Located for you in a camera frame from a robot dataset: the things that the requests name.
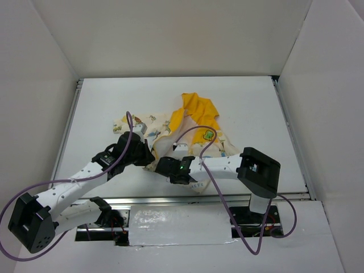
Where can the white foil cover plate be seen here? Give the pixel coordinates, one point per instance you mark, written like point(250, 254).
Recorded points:
point(179, 225)

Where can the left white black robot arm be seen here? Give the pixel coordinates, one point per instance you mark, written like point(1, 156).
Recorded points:
point(36, 220)

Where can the aluminium side rail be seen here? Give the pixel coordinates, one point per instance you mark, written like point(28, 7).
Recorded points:
point(69, 120)
point(298, 152)

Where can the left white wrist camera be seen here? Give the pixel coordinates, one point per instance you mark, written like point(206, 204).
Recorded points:
point(140, 129)

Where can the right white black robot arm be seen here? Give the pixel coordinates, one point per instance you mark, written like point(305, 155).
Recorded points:
point(258, 172)

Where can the left aluminium side rail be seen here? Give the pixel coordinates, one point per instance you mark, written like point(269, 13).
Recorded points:
point(69, 120)

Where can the aluminium front rail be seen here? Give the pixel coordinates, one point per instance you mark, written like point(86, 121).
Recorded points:
point(170, 200)

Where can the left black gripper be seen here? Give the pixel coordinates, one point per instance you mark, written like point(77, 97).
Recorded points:
point(145, 153)

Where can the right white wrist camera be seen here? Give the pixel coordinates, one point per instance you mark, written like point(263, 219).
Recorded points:
point(179, 150)

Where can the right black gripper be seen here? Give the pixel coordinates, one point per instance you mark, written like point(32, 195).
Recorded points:
point(159, 166)

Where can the yellow cream printed kids jacket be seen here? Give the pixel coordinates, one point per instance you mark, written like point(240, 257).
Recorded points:
point(194, 124)

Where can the right aluminium side rail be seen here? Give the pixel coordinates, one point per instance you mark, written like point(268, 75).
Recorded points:
point(298, 152)

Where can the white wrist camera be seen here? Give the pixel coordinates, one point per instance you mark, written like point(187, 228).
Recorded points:
point(179, 150)
point(140, 129)

